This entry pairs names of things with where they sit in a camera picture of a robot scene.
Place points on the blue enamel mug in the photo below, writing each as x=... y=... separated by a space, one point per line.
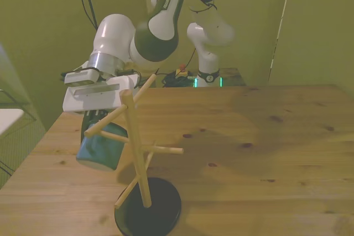
x=102 y=150

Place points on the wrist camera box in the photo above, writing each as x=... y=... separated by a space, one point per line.
x=81 y=76

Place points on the wooden mug tree black base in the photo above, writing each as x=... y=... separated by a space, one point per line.
x=139 y=158

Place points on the black tripod stand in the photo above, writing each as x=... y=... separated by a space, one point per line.
x=88 y=1

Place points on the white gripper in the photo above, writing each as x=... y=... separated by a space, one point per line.
x=91 y=99

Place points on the yellow emergency stop box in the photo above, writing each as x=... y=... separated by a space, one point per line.
x=184 y=72

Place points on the white side table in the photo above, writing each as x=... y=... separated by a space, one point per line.
x=9 y=118

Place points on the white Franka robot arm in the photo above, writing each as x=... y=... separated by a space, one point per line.
x=116 y=34

